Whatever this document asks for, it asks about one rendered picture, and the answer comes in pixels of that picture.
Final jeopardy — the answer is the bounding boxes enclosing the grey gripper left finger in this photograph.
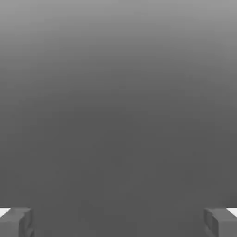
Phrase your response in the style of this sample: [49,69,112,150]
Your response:
[0,207,35,237]

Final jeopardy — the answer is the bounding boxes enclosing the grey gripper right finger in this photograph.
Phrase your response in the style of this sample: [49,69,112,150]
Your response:
[203,207,237,237]

